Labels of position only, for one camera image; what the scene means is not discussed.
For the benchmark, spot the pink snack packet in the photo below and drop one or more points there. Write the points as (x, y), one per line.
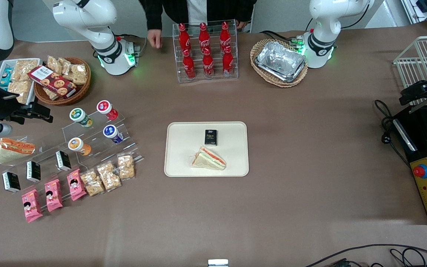
(76, 184)
(53, 195)
(32, 205)

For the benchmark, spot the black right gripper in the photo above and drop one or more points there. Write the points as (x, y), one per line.
(6, 106)

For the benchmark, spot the red cookie box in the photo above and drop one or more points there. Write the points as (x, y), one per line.
(52, 81)

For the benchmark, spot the blue snack packet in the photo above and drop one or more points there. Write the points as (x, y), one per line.
(6, 77)

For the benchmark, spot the clear bag of crispy snacks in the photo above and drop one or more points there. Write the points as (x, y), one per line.
(126, 167)
(109, 176)
(20, 91)
(92, 183)
(51, 94)
(75, 72)
(54, 63)
(24, 68)

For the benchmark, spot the person's torso dark jacket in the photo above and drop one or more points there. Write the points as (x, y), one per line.
(202, 9)

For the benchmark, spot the orange lid gum jar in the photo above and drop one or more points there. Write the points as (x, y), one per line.
(77, 144)

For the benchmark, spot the stacked aluminium foil trays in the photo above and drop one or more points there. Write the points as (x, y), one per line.
(280, 61)

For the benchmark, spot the wicker basket with foil trays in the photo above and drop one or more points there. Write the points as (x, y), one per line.
(260, 72)

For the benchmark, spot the black sealing machine yellow panel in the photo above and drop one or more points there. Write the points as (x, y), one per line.
(426, 185)

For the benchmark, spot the blue lid gum jar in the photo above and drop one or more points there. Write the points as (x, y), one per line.
(111, 132)

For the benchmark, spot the cream plastic serving tray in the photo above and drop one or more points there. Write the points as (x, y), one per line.
(182, 155)

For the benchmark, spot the white rectangular snack bin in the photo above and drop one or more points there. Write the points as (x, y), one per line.
(1, 65)

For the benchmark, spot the person's right hand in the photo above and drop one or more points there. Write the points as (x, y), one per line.
(155, 39)

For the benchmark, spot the green lid gum jar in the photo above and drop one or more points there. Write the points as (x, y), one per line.
(78, 115)

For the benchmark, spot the person's black-sleeved right forearm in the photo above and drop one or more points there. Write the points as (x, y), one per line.
(153, 15)

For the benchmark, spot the small black box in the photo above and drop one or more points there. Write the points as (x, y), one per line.
(33, 171)
(210, 137)
(63, 160)
(11, 182)

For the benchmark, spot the clear acrylic stepped display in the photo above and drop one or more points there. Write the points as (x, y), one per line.
(98, 152)

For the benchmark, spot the red lid gum jar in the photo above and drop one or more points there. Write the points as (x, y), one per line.
(106, 108)

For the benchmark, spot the person's left hand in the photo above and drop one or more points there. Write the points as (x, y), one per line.
(241, 25)

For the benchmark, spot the clear acrylic bottle rack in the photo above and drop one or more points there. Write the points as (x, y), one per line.
(176, 74)

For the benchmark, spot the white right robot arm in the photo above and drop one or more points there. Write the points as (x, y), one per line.
(83, 16)

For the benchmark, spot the metal frame shelf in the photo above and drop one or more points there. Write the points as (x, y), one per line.
(426, 9)

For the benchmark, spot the brown wicker snack basket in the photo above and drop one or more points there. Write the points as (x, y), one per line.
(63, 101)

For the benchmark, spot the red cola bottle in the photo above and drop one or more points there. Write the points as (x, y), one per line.
(184, 37)
(225, 35)
(189, 65)
(228, 62)
(208, 63)
(204, 36)

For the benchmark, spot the wrapped triangle sandwich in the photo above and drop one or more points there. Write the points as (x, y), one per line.
(209, 159)
(13, 150)

